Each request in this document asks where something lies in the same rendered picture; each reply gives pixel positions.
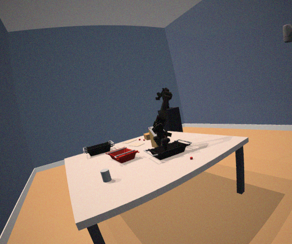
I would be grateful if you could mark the red plastic tray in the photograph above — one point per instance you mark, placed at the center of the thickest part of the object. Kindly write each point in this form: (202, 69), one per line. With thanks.
(125, 157)

